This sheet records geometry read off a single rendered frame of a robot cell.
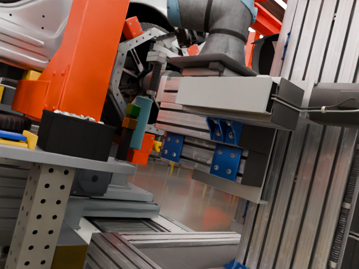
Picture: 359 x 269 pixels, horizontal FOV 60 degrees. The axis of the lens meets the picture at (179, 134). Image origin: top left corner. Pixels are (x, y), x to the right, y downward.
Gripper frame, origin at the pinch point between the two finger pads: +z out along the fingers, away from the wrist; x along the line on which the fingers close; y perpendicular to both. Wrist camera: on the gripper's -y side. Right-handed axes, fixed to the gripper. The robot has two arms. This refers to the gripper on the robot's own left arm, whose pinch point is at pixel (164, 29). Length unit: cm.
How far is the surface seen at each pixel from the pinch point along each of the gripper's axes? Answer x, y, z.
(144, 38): 30.6, -11.5, -15.8
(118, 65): 36.8, -0.5, 1.1
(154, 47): 15.8, 0.3, -5.8
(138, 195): 69, 66, -4
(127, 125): 4.8, 33.6, 29.9
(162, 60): 15.1, 7.0, -7.1
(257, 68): 187, -27, -375
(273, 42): 135, -48, -356
